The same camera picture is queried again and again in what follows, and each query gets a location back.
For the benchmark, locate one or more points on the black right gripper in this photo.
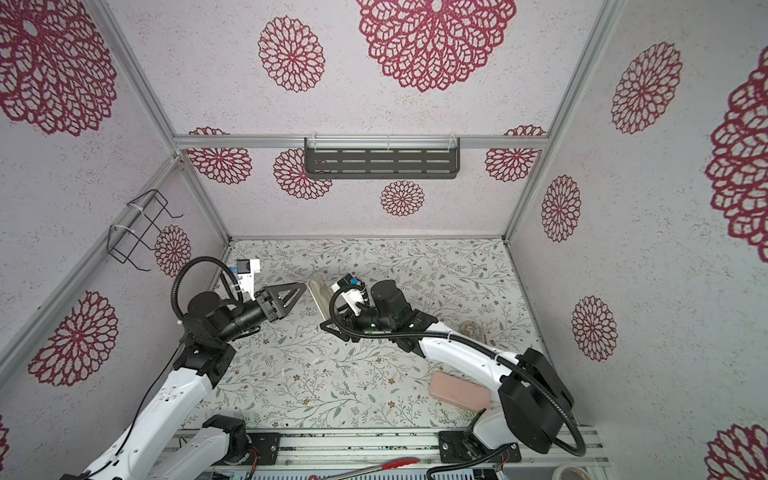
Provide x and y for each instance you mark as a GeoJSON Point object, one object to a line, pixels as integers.
{"type": "Point", "coordinates": [351, 320]}

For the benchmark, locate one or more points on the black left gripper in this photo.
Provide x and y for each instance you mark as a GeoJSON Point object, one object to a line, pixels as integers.
{"type": "Point", "coordinates": [275, 315]}

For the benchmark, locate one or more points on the white universal AC remote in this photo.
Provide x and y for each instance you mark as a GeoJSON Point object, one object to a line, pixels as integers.
{"type": "Point", "coordinates": [321, 295]}

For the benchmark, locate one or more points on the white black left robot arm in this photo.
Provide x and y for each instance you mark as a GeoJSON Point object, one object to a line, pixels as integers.
{"type": "Point", "coordinates": [211, 324]}

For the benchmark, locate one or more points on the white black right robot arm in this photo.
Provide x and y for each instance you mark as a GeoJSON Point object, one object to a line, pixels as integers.
{"type": "Point", "coordinates": [530, 404]}

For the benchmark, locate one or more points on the pink rounded case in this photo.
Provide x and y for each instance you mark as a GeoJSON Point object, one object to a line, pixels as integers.
{"type": "Point", "coordinates": [459, 393]}

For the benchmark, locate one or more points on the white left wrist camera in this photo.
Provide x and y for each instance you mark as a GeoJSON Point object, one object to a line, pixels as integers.
{"type": "Point", "coordinates": [246, 271]}

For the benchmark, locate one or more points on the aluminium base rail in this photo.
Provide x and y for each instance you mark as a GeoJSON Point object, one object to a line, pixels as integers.
{"type": "Point", "coordinates": [320, 452]}

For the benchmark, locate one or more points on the red handled tongs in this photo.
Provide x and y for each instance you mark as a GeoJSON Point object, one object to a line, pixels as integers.
{"type": "Point", "coordinates": [389, 465]}

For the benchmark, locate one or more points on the grey slotted wall shelf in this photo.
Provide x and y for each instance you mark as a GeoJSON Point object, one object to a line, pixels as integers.
{"type": "Point", "coordinates": [382, 159]}

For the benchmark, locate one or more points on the black wire wall rack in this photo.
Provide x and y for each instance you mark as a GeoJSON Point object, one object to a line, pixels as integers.
{"type": "Point", "coordinates": [123, 239]}

